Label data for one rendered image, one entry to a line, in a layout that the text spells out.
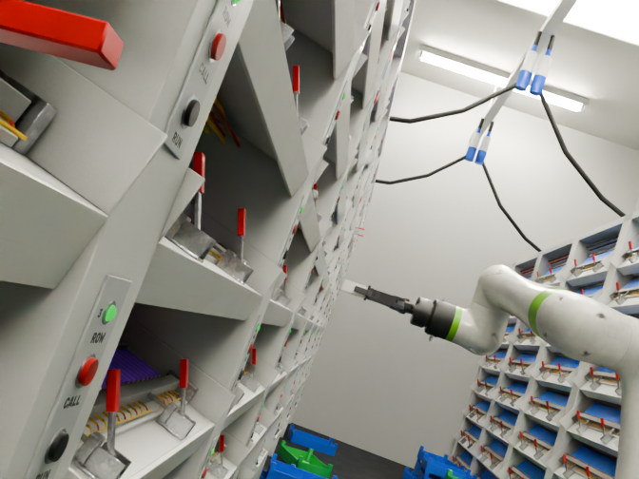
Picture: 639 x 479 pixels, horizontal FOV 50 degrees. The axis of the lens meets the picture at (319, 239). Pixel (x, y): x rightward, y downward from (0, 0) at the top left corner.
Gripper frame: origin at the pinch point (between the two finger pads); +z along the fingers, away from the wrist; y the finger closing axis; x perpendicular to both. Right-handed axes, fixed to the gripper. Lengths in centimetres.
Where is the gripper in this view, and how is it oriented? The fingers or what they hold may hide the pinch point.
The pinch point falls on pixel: (354, 288)
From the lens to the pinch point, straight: 179.1
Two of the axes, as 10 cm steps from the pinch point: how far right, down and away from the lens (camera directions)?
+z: -9.4, -3.3, 0.8
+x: 3.4, -9.3, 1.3
